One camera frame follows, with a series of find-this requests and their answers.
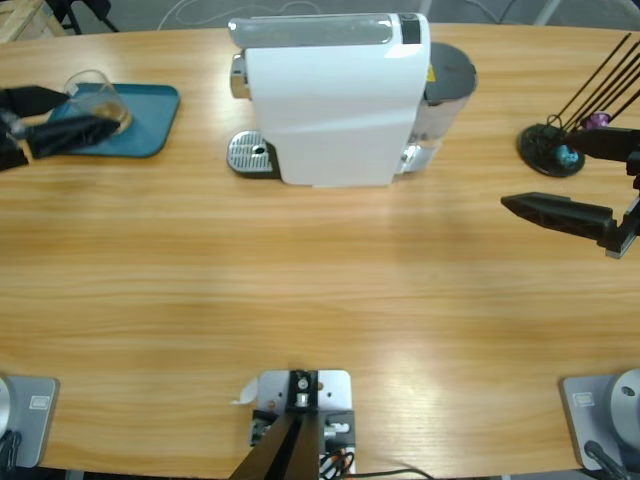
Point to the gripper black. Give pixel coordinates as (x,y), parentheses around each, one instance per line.
(12,145)
(634,215)

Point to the clear drinking glass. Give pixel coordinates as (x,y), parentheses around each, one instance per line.
(100,97)

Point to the grey coffee machine lever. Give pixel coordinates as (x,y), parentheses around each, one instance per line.
(310,31)

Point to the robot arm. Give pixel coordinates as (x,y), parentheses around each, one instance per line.
(625,400)
(2,405)

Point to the teal coffee capsule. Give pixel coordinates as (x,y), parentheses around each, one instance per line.
(567,156)

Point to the purple coffee capsule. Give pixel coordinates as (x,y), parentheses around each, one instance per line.
(597,120)

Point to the white capsule coffee machine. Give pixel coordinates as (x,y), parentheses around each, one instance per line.
(340,110)

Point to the black capsule holder with rods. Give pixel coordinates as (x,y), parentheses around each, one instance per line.
(537,145)

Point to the teal plastic serving tray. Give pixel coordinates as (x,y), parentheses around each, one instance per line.
(150,120)

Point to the black stand legs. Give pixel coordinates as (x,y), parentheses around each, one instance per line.
(85,10)

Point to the clear water tank grey lid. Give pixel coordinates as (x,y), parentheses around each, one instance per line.
(450,70)

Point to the metal drip tray grate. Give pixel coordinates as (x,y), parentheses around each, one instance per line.
(247,150)

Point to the white paper tag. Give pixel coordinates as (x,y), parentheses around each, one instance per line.
(247,392)

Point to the grey base plate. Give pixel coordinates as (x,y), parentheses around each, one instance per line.
(35,415)
(580,415)

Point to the white mount with dark post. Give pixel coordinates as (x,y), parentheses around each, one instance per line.
(335,385)

